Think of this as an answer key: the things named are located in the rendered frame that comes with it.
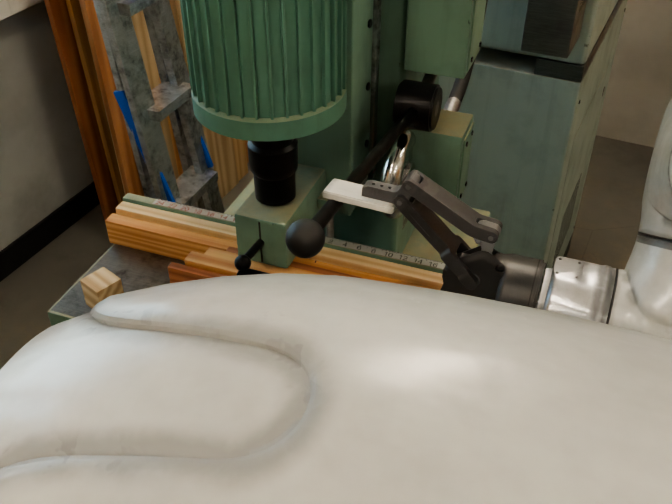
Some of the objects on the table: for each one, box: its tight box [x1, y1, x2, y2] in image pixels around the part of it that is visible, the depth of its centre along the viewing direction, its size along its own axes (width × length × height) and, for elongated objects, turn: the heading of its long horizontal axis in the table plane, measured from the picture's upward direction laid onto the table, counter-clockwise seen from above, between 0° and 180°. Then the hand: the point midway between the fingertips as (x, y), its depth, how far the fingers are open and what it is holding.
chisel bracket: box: [235, 164, 326, 268], centre depth 101 cm, size 7×14×8 cm, turn 160°
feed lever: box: [285, 73, 442, 258], centre depth 84 cm, size 5×32×36 cm
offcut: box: [80, 267, 124, 309], centre depth 100 cm, size 4×4×4 cm
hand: (336, 252), depth 77 cm, fingers open, 13 cm apart
